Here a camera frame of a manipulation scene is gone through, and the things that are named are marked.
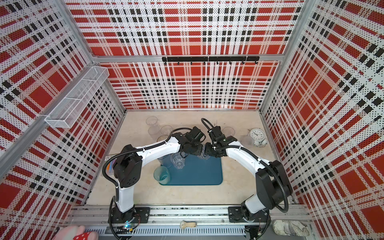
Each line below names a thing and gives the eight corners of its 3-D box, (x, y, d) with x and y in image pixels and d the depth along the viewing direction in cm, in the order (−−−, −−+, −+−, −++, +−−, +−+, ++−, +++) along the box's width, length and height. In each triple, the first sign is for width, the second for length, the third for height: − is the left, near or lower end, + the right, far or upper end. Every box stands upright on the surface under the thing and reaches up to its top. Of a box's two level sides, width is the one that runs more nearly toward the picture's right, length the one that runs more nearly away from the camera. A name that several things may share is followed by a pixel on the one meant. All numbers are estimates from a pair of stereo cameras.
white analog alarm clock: (252, 148, 101) (254, 144, 97) (248, 132, 110) (249, 128, 106) (266, 148, 101) (268, 144, 97) (261, 132, 109) (262, 128, 106)
